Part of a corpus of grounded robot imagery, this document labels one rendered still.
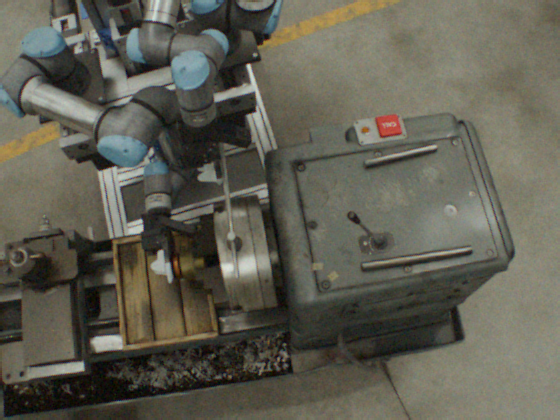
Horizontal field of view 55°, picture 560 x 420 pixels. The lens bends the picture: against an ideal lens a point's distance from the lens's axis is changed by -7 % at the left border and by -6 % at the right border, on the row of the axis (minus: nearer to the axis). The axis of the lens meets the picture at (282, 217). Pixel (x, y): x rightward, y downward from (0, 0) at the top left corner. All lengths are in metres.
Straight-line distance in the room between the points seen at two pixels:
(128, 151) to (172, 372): 0.95
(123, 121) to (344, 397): 1.66
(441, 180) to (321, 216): 0.33
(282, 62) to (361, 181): 1.82
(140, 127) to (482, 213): 0.88
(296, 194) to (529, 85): 2.17
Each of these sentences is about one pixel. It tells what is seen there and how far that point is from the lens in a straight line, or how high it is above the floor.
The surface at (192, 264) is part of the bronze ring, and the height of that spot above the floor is 1.12.
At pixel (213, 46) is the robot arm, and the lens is 1.26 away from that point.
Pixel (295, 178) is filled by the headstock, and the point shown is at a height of 1.26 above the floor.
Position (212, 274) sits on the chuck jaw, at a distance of 1.57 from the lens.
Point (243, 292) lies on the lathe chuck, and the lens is 1.49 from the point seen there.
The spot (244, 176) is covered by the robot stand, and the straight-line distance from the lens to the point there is 2.66.
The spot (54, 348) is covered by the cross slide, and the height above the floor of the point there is 0.97.
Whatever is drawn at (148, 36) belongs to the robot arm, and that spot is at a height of 1.63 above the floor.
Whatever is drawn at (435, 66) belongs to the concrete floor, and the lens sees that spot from 3.31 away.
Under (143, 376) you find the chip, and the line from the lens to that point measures 2.13.
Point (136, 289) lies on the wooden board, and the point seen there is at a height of 0.89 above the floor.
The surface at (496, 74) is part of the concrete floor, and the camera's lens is 3.38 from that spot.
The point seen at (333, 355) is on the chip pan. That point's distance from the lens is 2.09.
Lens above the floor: 2.61
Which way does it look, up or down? 69 degrees down
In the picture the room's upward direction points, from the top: 4 degrees counter-clockwise
